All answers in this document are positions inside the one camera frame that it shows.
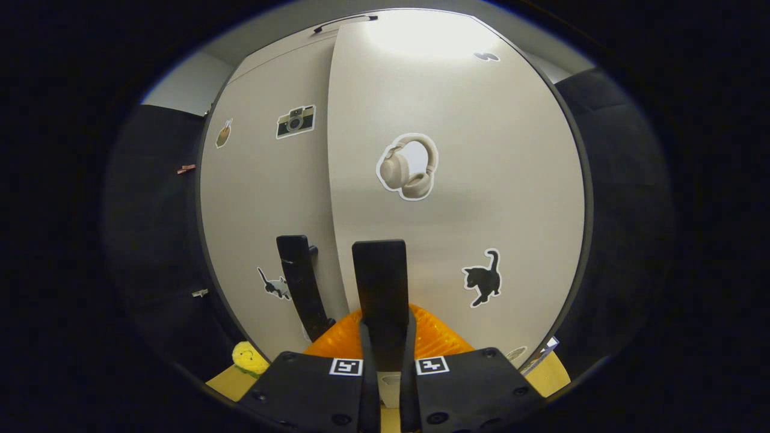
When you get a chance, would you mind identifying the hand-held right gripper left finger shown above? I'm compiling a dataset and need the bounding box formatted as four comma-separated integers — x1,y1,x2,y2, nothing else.
238,307,381,433

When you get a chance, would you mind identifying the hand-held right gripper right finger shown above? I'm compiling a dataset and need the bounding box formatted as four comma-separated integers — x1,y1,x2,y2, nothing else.
400,304,545,433

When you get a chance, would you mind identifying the beige cabinet door camera sticker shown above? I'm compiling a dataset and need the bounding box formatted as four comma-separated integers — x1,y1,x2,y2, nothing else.
200,36,350,361

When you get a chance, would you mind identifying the beige cabinet door headphone sticker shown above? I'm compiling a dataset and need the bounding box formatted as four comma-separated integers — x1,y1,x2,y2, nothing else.
327,9,585,369

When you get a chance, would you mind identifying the beige double-door shoe cabinet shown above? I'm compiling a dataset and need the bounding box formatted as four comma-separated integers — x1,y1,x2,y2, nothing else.
192,7,596,373

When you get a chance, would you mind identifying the yellow plush toy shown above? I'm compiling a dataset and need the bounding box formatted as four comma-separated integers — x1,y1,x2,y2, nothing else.
232,341,270,378

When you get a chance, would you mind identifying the black cabinet flap handle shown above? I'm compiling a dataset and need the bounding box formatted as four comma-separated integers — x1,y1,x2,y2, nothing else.
313,14,378,34

